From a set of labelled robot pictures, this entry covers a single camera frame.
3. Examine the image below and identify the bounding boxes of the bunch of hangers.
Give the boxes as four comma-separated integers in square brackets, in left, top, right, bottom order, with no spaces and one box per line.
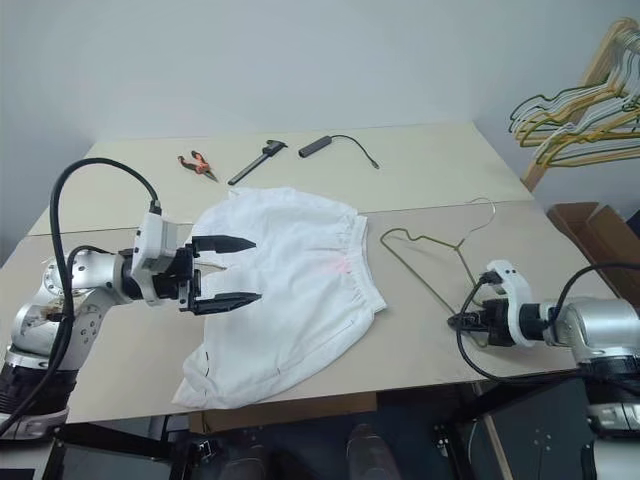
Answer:
[519,17,640,191]

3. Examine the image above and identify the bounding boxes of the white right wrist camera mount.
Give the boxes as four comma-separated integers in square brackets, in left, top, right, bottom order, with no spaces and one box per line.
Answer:
[481,259,534,349]

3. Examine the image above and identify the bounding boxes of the black table frame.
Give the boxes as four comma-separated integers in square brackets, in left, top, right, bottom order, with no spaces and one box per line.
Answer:
[49,378,591,480]

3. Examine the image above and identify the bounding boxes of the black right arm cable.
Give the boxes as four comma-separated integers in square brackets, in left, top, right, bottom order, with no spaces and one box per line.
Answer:
[455,263,640,384]

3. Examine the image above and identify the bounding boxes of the white shorts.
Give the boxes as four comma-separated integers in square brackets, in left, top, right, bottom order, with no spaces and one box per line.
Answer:
[170,186,389,412]

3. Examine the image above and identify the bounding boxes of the white wire hanger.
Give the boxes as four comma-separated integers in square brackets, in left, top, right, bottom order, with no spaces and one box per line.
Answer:
[517,27,640,146]

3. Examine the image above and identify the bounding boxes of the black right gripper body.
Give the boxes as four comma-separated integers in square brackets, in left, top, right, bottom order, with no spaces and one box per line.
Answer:
[478,299,521,349]

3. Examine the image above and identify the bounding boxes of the brown cardboard box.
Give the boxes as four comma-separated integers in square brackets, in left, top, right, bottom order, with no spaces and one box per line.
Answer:
[547,201,640,301]

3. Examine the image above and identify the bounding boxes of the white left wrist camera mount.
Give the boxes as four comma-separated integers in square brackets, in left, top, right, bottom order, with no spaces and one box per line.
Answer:
[130,212,194,305]

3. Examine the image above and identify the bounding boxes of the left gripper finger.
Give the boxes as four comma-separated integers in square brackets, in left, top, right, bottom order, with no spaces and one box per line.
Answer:
[192,233,258,257]
[192,291,262,318]

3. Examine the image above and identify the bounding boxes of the olive wire hanger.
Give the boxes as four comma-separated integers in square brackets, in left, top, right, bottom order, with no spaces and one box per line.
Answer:
[379,196,496,349]

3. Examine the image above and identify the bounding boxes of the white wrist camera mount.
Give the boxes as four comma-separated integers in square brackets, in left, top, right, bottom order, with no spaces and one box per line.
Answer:
[481,259,534,349]
[130,212,194,305]

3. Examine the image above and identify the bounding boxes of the dark rounded shape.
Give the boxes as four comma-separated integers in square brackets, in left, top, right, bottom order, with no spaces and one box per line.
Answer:
[344,423,387,474]

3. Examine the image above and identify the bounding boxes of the yellow wire hanger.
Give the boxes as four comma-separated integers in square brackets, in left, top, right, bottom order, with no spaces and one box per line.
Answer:
[517,107,640,167]

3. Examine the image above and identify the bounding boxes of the black USB hub with cable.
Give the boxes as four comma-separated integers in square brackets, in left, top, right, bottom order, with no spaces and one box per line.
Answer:
[298,133,381,171]

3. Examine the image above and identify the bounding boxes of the dark green wire hanger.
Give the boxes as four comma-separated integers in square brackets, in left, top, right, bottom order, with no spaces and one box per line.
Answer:
[508,82,640,136]

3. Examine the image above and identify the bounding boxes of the black caliper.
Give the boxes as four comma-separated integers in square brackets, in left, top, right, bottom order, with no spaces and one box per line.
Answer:
[227,138,290,186]

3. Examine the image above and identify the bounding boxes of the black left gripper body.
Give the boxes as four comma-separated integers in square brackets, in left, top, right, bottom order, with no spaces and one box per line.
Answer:
[148,240,205,317]

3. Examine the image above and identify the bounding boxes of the orange handled pliers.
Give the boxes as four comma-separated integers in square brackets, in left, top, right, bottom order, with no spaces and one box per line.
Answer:
[175,149,220,182]

